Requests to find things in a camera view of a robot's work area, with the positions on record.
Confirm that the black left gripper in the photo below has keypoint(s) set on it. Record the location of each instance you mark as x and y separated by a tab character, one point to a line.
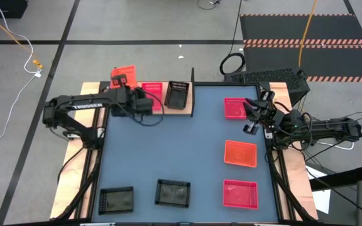
122	100

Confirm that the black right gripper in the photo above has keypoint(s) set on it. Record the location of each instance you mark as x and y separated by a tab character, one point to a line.
272	117

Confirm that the orange plastic basket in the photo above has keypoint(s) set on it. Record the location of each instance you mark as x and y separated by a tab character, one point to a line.
240	153
130	73

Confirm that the pink plastic basket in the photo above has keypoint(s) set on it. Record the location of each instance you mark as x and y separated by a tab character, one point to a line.
156	92
240	194
232	108

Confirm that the black plastic basket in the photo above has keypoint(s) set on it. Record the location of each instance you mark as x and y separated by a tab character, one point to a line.
116	199
172	193
177	95

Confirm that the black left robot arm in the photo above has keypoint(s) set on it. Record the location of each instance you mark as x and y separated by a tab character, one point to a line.
64	103

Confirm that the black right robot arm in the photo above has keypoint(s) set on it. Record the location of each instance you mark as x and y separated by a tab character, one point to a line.
325	128

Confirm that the wooden table side board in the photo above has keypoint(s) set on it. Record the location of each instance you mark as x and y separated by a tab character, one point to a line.
71	175
295	175

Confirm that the black hazard-striped floor mat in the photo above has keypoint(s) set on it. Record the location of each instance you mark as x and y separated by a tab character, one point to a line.
325	59
300	28

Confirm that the white paper sheet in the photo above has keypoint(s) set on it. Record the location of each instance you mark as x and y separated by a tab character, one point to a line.
320	197

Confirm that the black desk bar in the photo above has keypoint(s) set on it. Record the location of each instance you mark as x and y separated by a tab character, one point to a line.
341	177

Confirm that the black floor box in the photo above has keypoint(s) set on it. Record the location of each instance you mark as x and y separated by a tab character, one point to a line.
2	7

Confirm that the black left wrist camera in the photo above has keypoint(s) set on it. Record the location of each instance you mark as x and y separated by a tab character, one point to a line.
144	105

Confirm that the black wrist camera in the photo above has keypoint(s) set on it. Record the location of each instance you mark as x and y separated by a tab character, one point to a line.
144	105
296	118

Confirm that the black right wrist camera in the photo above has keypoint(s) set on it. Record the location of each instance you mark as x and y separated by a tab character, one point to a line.
296	118

